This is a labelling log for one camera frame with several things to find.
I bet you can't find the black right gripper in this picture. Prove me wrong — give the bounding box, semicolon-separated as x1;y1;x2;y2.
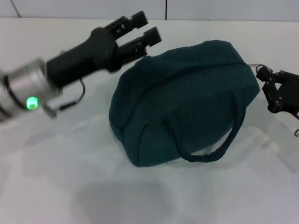
255;66;299;118

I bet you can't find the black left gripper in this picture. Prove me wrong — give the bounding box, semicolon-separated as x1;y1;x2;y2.
46;11;163;89

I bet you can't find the dark teal fabric lunch bag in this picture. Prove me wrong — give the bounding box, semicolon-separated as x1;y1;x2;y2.
108;40;274;168

